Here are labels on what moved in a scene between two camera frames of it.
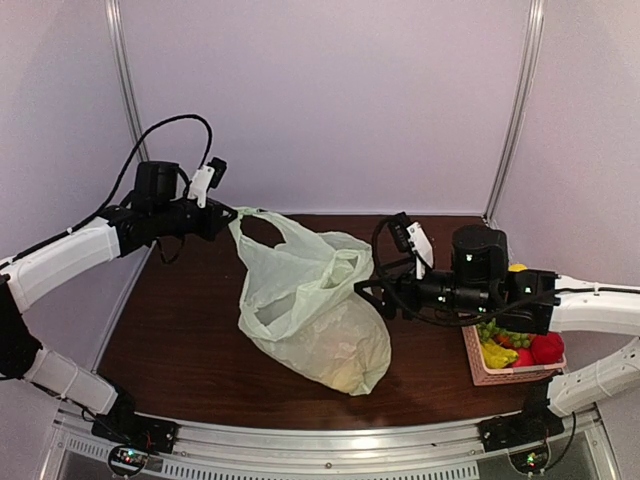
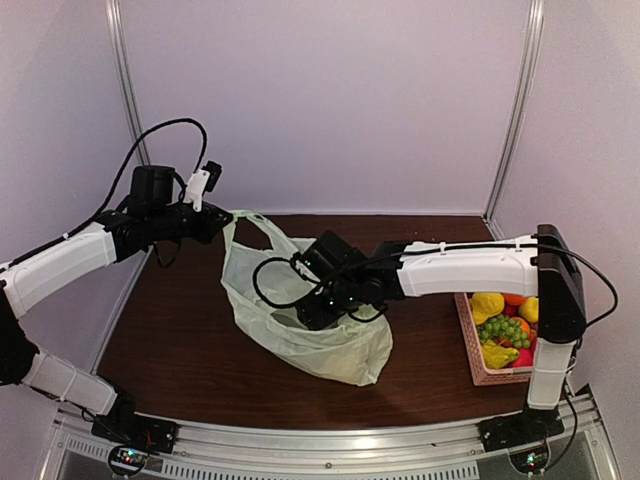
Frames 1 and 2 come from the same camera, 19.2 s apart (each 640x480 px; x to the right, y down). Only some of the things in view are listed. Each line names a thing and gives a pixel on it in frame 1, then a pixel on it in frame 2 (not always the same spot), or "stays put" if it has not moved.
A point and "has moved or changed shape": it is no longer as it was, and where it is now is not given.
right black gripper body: (461, 299) → (327, 315)
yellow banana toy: (496, 357) stays put
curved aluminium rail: (424, 450) stays put
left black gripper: (212, 225) stays put
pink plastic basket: (482, 375) stays put
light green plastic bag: (306, 303) has moved or changed shape
